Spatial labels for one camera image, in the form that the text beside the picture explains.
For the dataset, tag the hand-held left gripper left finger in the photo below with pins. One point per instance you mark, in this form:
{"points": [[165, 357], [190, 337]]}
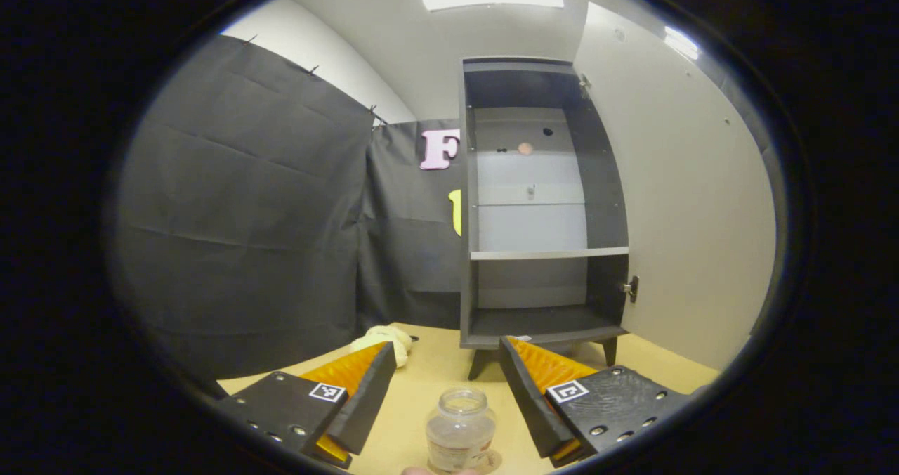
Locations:
{"points": [[365, 398]]}

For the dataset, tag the white cabinet shelf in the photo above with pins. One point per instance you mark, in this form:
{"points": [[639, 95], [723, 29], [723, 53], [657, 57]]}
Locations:
{"points": [[548, 254]]}

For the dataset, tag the metal door hinge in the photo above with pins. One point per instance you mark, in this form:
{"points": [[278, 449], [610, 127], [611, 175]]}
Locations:
{"points": [[584, 81], [631, 289]]}

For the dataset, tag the round wooden coaster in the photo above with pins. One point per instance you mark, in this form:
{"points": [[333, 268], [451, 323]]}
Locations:
{"points": [[495, 461]]}

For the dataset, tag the cream plush toy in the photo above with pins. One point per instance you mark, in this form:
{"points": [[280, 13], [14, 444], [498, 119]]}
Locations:
{"points": [[393, 338]]}

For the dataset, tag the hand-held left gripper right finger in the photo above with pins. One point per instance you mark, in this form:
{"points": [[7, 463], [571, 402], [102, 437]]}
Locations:
{"points": [[530, 398]]}

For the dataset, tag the black backdrop cloth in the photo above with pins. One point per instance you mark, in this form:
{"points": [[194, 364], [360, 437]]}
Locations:
{"points": [[246, 215]]}

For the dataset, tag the white cabinet door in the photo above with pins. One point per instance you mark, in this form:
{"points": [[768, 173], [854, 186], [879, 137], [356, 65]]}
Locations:
{"points": [[688, 215]]}

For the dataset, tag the clear glass bottle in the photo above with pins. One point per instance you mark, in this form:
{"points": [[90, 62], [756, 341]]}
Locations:
{"points": [[460, 429]]}

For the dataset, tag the dark grey cabinet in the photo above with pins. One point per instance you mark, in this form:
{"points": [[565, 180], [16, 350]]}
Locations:
{"points": [[604, 201]]}

